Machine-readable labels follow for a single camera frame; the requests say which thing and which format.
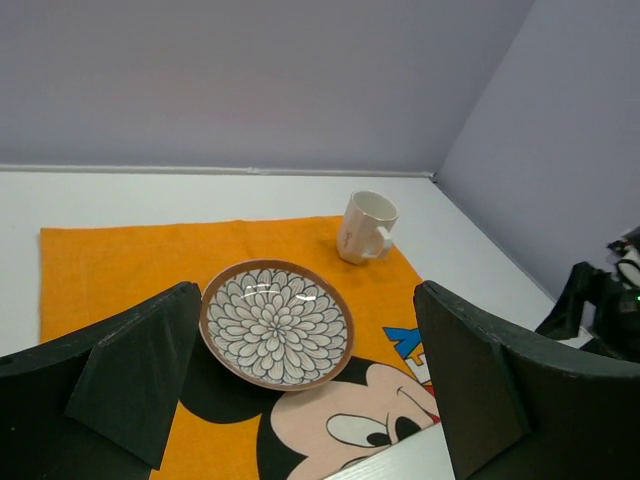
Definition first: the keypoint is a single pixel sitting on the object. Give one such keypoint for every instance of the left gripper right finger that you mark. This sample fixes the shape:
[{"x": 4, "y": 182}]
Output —
[{"x": 516, "y": 405}]

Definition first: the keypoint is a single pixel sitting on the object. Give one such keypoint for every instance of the orange Mickey Mouse cloth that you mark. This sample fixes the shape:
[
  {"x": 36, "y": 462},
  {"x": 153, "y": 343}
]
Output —
[{"x": 226, "y": 428}]

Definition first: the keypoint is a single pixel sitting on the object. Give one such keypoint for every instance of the floral patterned plate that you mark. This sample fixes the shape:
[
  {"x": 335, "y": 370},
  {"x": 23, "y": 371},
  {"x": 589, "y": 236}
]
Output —
[{"x": 277, "y": 325}]

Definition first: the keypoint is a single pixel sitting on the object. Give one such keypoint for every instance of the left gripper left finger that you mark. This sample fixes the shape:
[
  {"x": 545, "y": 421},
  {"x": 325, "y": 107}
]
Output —
[{"x": 98, "y": 403}]

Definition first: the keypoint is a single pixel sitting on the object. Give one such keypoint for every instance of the white ceramic mug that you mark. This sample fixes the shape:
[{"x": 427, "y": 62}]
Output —
[{"x": 365, "y": 231}]

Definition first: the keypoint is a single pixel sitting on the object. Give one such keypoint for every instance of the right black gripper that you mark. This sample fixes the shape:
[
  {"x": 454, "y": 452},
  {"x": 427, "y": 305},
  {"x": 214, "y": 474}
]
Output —
[{"x": 615, "y": 321}]

